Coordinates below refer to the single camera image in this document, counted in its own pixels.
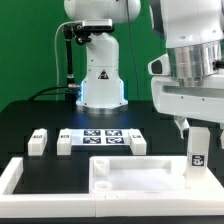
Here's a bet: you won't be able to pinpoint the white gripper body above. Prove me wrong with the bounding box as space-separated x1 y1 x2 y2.
151 75 224 123

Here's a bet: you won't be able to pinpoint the white desk tabletop tray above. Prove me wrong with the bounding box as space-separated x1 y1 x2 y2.
89 156 224 196

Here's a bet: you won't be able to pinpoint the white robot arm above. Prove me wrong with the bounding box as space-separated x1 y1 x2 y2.
64 0 224 131

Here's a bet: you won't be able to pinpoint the white U-shaped fence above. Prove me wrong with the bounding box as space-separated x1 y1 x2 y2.
0 158 224 218

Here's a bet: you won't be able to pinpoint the white marker base plate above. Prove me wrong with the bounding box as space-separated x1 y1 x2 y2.
72 129 129 146

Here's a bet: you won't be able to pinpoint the silver camera on mount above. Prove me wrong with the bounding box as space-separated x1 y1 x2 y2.
82 19 113 32

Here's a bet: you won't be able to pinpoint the grey camera cable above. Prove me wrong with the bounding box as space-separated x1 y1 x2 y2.
54 20 84 88

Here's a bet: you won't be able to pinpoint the black cables on table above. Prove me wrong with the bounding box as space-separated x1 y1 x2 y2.
27 85 70 102

